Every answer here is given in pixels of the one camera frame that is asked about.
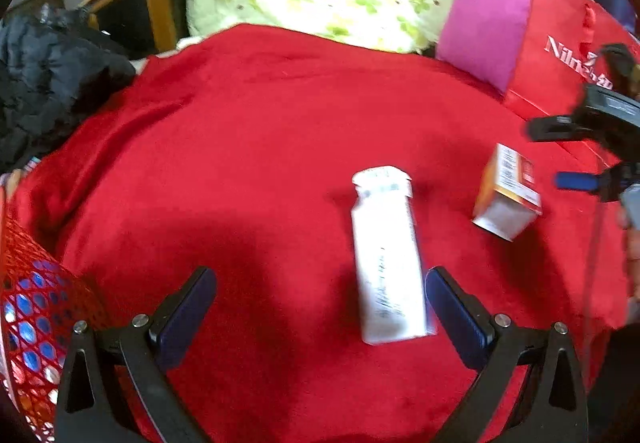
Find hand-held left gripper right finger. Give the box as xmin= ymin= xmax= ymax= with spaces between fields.
xmin=425 ymin=265 xmax=590 ymax=443

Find pink cushion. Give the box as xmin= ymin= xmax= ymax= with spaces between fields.
xmin=436 ymin=0 xmax=536 ymax=93

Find red fleece blanket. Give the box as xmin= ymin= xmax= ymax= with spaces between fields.
xmin=10 ymin=23 xmax=631 ymax=443

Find red mesh basket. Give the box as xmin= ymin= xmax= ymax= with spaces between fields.
xmin=0 ymin=203 xmax=108 ymax=443

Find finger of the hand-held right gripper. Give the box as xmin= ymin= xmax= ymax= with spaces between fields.
xmin=525 ymin=116 xmax=591 ymax=141
xmin=556 ymin=166 xmax=631 ymax=203

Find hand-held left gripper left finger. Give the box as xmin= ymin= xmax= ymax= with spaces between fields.
xmin=54 ymin=266 xmax=218 ymax=443

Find red paper gift bag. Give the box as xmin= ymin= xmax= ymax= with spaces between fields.
xmin=502 ymin=0 xmax=640 ymax=184

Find person's right hand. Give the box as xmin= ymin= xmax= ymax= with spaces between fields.
xmin=619 ymin=186 xmax=640 ymax=304

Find tall white carton box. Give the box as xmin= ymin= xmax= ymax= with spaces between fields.
xmin=351 ymin=166 xmax=440 ymax=345

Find blue plastic bag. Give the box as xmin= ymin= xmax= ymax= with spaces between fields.
xmin=2 ymin=260 xmax=61 ymax=374

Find small orange and white box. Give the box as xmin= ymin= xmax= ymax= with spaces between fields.
xmin=471 ymin=143 xmax=543 ymax=242

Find black crinkled plastic bag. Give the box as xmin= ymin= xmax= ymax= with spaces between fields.
xmin=0 ymin=6 xmax=138 ymax=174

